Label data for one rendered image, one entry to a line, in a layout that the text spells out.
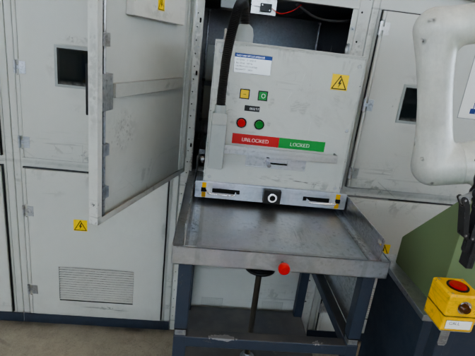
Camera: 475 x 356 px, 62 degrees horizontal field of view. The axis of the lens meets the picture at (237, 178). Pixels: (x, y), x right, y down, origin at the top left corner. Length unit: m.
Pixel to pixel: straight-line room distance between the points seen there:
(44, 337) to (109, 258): 0.49
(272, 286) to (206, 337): 0.77
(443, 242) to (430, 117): 0.37
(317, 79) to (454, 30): 0.40
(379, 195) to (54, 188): 1.44
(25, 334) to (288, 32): 2.09
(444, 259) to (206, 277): 1.11
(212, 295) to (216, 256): 0.91
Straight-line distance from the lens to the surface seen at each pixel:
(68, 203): 1.87
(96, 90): 1.11
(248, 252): 1.11
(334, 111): 1.38
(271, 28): 2.45
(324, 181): 1.43
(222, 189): 1.38
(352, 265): 1.19
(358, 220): 1.36
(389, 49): 1.76
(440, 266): 1.26
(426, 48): 1.29
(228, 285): 1.98
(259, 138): 1.34
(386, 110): 1.79
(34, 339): 2.18
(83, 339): 2.13
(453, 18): 1.29
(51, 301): 2.15
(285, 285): 2.01
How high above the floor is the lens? 1.38
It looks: 18 degrees down
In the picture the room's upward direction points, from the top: 7 degrees clockwise
